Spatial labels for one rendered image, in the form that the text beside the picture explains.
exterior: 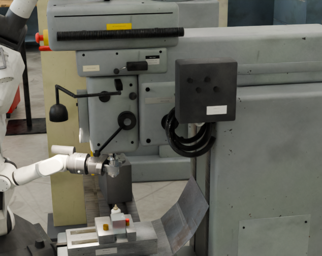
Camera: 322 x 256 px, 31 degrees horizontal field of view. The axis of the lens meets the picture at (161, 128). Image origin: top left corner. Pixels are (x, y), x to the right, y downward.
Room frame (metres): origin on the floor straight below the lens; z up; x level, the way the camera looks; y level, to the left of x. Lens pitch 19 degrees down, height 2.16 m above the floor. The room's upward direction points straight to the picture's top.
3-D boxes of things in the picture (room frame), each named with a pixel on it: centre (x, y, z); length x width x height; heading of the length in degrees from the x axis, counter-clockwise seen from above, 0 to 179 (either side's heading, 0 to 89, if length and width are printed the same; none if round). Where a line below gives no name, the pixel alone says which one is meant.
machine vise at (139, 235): (2.02, 0.20, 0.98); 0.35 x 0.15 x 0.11; 102
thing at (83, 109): (2.16, 0.31, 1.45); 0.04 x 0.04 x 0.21; 9
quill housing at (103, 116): (2.18, 0.19, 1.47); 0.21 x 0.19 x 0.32; 9
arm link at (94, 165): (2.19, 0.29, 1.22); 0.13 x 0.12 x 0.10; 168
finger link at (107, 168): (2.15, 0.20, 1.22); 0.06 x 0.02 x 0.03; 78
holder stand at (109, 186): (2.53, 0.23, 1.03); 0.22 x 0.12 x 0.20; 17
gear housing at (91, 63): (2.18, 0.15, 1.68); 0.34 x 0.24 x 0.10; 99
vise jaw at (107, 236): (2.02, 0.23, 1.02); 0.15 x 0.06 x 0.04; 12
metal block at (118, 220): (2.03, 0.17, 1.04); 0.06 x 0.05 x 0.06; 12
